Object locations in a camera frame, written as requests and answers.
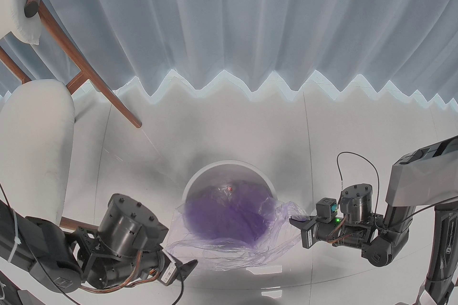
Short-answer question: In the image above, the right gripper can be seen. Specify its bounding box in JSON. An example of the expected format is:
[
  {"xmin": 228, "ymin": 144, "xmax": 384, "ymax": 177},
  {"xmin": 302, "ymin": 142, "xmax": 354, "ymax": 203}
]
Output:
[{"xmin": 289, "ymin": 216, "xmax": 346, "ymax": 250}]

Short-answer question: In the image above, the white cushioned wooden chair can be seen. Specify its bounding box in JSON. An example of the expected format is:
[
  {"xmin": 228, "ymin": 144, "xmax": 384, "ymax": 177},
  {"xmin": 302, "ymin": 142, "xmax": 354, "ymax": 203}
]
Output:
[{"xmin": 0, "ymin": 0, "xmax": 143, "ymax": 237}]

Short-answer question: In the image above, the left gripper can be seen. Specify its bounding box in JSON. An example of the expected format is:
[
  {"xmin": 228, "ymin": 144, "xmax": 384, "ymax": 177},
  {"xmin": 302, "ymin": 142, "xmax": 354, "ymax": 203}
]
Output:
[{"xmin": 138, "ymin": 249, "xmax": 199, "ymax": 287}]

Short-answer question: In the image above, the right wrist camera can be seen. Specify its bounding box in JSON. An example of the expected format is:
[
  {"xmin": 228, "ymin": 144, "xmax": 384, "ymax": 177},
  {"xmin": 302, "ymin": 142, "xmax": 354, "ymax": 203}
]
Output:
[{"xmin": 316, "ymin": 197, "xmax": 339, "ymax": 219}]

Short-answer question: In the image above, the white curtain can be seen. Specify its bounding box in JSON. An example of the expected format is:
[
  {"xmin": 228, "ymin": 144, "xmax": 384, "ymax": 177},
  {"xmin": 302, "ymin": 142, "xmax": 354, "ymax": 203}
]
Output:
[{"xmin": 0, "ymin": 0, "xmax": 458, "ymax": 110}]

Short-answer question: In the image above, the black cable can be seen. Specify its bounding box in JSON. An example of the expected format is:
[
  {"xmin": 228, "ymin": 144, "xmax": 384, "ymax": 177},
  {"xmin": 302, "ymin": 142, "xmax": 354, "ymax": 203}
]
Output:
[
  {"xmin": 171, "ymin": 275, "xmax": 185, "ymax": 305},
  {"xmin": 336, "ymin": 152, "xmax": 380, "ymax": 219}
]

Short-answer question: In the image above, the purple plastic bag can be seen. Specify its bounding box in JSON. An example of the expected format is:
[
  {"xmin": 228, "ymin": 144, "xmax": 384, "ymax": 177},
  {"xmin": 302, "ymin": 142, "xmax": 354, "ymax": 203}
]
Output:
[{"xmin": 165, "ymin": 179, "xmax": 312, "ymax": 269}]

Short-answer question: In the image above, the white trash bin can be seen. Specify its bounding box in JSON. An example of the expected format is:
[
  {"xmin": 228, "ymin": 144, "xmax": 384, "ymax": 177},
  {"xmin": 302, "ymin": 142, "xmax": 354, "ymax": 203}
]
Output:
[{"xmin": 181, "ymin": 160, "xmax": 277, "ymax": 225}]

